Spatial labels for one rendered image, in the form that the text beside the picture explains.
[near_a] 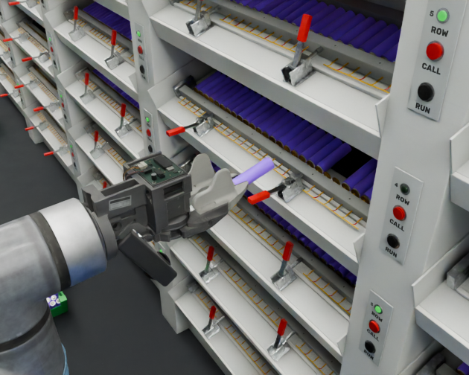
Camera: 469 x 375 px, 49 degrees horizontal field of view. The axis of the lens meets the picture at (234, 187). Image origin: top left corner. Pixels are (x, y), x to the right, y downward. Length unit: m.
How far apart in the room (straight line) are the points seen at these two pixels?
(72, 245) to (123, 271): 1.27
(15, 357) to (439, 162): 0.49
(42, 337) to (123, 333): 1.03
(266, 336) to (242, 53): 0.59
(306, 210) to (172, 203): 0.27
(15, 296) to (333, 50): 0.50
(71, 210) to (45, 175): 1.83
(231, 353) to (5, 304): 0.87
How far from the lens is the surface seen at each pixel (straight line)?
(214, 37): 0.93
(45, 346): 0.62
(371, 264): 0.73
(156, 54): 1.12
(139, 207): 0.61
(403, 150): 0.62
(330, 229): 0.79
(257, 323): 1.16
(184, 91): 1.12
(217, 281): 1.25
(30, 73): 2.51
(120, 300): 1.73
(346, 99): 0.70
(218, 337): 1.40
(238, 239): 1.06
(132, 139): 1.44
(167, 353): 1.56
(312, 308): 0.93
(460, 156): 0.58
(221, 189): 0.65
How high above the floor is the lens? 1.21
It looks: 34 degrees down
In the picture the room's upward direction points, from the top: straight up
